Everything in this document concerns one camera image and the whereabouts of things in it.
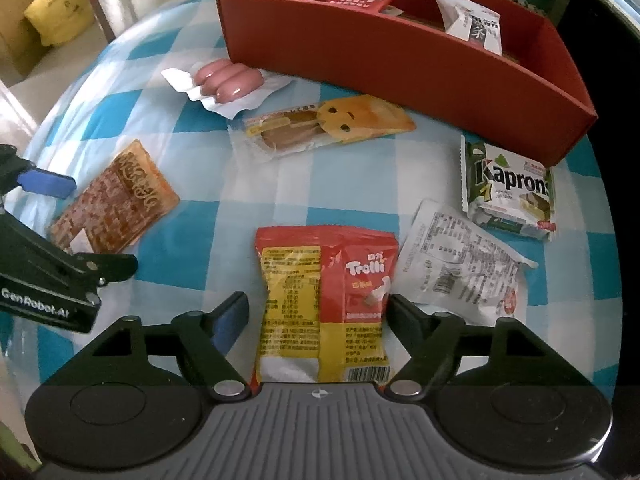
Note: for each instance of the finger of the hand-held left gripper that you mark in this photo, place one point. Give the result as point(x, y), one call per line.
point(47, 183)
point(50, 255)

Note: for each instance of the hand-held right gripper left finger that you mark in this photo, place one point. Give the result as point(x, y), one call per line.
point(230, 320)

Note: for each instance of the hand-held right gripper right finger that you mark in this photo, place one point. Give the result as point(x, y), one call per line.
point(405, 320)

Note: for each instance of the clear brown snack packet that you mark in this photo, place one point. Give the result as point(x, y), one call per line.
point(120, 195)

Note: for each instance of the silver white snack packet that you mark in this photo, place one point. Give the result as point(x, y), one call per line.
point(460, 260)

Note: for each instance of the red yellow gummy packet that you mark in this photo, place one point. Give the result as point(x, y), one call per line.
point(320, 285)

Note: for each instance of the green white wafer pack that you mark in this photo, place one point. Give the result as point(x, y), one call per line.
point(505, 185)

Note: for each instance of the orange cartoon snack packet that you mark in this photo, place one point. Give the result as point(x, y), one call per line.
point(350, 115)

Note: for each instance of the red cardboard box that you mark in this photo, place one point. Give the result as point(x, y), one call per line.
point(400, 60)

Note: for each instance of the blue white checkered tablecloth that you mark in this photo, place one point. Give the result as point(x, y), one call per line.
point(250, 200)

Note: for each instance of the brown cardboard box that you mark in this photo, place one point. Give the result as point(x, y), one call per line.
point(25, 57)

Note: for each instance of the yellow bag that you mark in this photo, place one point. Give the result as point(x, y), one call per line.
point(60, 10)

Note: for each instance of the pink sausage pack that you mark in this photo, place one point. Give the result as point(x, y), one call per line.
point(230, 80)

